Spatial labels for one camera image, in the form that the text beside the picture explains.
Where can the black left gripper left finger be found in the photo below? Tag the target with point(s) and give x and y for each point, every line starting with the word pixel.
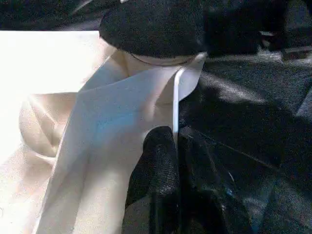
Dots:
pixel 158 182

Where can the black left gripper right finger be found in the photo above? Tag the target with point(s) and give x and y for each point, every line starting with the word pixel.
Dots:
pixel 207 195

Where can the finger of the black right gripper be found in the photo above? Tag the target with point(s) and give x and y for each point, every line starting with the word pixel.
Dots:
pixel 153 29

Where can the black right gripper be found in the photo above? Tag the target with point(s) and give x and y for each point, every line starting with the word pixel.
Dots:
pixel 243 26

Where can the white plastic table leg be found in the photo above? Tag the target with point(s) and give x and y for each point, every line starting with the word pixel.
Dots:
pixel 161 61

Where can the white plastic table top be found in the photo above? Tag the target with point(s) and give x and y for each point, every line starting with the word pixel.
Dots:
pixel 73 134

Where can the black plastic mat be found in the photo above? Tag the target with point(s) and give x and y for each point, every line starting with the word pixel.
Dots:
pixel 243 109

